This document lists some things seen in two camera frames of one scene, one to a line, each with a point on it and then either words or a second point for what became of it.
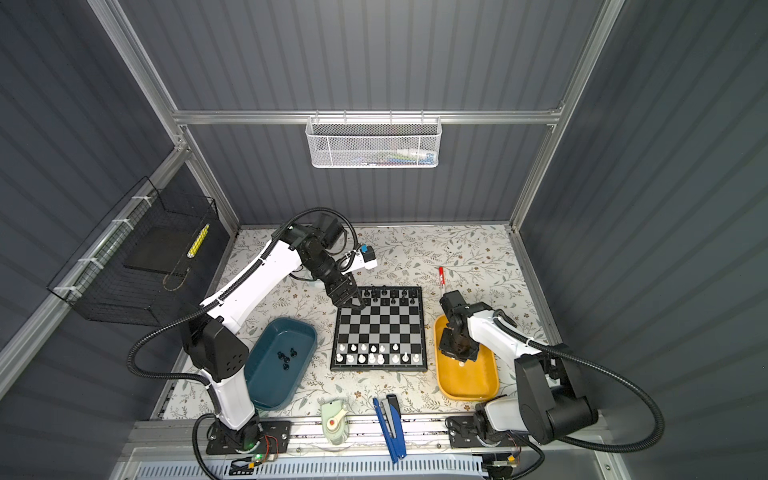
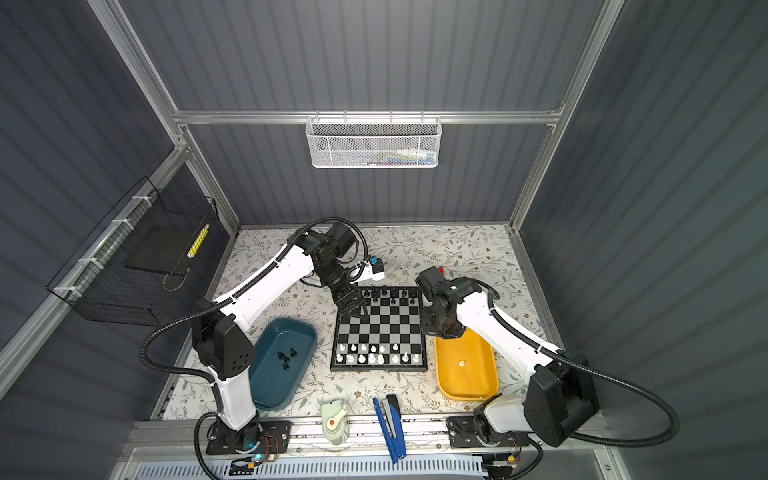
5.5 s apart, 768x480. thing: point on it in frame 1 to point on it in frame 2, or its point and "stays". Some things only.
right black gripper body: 457,347 to 431,323
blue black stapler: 390,417 stays
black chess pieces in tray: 286,359 stays
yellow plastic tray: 465,380 stays
